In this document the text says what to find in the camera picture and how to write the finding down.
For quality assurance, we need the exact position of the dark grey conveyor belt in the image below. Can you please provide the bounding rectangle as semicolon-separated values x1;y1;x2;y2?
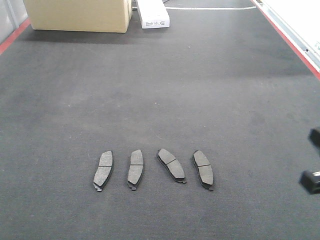
0;8;320;240

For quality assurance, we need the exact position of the white carton box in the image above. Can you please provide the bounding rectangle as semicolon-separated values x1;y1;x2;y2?
136;0;170;29

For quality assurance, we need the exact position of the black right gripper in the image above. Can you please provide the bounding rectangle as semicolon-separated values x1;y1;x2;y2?
299;126;320;194

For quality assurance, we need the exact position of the cardboard box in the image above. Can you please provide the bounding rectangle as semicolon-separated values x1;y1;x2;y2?
23;0;132;33

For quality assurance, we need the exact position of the red conveyor frame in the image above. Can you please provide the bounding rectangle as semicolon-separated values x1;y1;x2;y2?
0;0;320;81

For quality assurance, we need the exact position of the grey brake pad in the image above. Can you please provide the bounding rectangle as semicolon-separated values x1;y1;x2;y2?
192;150;214;191
127;149;144;191
157;148;187;184
93;150;114;192

